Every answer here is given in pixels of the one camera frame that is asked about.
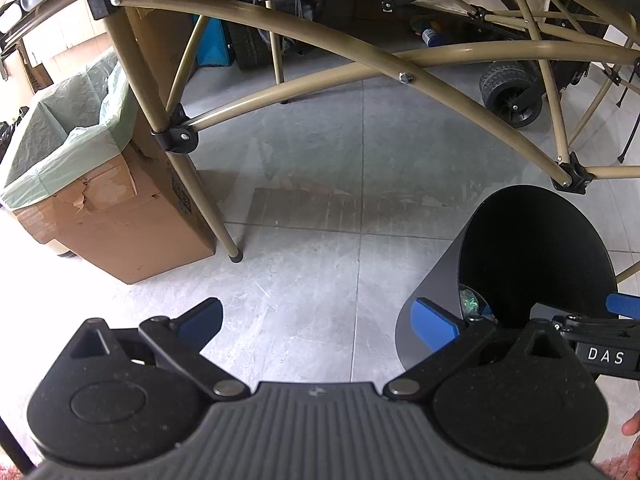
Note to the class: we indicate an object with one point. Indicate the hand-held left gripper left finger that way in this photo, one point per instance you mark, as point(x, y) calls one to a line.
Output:
point(200, 317)

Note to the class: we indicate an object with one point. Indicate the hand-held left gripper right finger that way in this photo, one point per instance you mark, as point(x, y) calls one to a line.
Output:
point(432, 320)

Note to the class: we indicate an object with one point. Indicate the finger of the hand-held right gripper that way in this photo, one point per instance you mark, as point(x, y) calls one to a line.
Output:
point(625, 306)
point(590, 327)

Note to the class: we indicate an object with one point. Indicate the black trash bin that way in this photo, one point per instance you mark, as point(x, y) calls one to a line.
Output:
point(530, 240)

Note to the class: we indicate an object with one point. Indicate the person's right hand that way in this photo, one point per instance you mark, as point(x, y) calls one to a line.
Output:
point(634, 425)

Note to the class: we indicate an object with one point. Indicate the cardboard box with green liner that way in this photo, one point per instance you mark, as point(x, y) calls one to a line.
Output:
point(125, 220)

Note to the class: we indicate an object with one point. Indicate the beige folding wagon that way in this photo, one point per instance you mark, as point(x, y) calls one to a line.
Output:
point(510, 95)

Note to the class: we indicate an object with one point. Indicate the blue flat panel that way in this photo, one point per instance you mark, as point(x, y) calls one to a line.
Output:
point(212, 35)

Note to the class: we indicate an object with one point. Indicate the tan folding table frame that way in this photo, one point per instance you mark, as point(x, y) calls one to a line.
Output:
point(206, 195)

